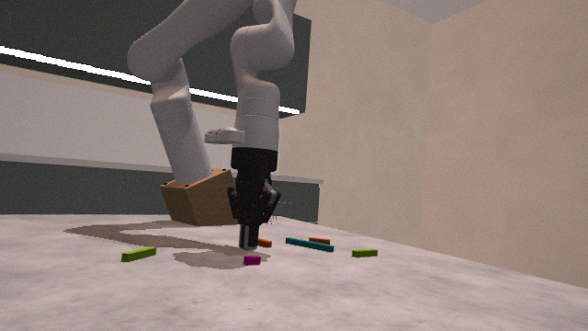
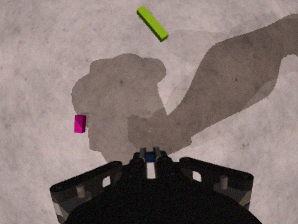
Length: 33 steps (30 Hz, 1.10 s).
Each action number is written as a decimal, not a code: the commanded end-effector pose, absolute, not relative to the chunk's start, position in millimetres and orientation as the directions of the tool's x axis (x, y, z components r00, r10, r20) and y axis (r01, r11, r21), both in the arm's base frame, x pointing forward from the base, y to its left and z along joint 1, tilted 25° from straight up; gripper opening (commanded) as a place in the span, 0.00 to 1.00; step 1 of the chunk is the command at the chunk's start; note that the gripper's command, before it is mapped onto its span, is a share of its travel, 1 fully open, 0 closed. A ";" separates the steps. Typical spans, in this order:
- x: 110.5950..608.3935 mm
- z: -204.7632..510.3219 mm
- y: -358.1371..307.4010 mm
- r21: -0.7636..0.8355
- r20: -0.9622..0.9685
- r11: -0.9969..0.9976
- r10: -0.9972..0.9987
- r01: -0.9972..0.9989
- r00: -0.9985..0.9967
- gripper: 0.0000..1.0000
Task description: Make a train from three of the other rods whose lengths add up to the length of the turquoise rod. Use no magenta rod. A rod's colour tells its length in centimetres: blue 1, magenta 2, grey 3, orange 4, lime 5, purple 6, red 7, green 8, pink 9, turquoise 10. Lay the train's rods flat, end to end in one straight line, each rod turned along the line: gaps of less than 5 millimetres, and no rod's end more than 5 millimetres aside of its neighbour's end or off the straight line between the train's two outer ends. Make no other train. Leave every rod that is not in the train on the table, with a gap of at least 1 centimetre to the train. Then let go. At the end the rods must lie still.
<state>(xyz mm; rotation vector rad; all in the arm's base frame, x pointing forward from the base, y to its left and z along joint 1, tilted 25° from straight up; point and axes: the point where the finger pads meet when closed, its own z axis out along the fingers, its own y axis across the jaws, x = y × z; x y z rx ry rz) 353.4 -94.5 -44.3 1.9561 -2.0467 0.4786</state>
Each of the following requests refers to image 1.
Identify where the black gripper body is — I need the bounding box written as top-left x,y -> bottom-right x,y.
231,147 -> 278,204

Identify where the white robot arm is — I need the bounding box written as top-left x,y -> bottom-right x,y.
127,0 -> 297,184

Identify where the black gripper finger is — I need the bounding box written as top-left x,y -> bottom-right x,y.
227,181 -> 247,249
243,179 -> 281,250

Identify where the turquoise rod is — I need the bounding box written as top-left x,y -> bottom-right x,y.
286,237 -> 334,252

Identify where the small magenta block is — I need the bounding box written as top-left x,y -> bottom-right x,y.
243,256 -> 261,266

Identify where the orange rod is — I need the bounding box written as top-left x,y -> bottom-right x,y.
258,238 -> 272,248
309,237 -> 330,245

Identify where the lime green rod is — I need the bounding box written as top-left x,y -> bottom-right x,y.
352,249 -> 378,257
121,247 -> 156,262

